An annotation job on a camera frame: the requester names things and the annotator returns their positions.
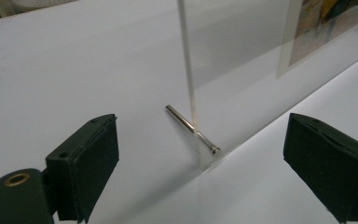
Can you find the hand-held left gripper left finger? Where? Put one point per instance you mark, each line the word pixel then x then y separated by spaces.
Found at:
pixel 84 168

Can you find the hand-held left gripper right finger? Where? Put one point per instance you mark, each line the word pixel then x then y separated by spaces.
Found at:
pixel 329 168

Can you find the clear acrylic photo frame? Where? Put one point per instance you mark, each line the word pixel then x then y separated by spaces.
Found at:
pixel 187 62

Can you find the colourful printed photo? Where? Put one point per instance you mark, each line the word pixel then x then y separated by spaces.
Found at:
pixel 317 31

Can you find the metal frame standoff pin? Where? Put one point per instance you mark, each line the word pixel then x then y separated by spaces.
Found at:
pixel 183 119

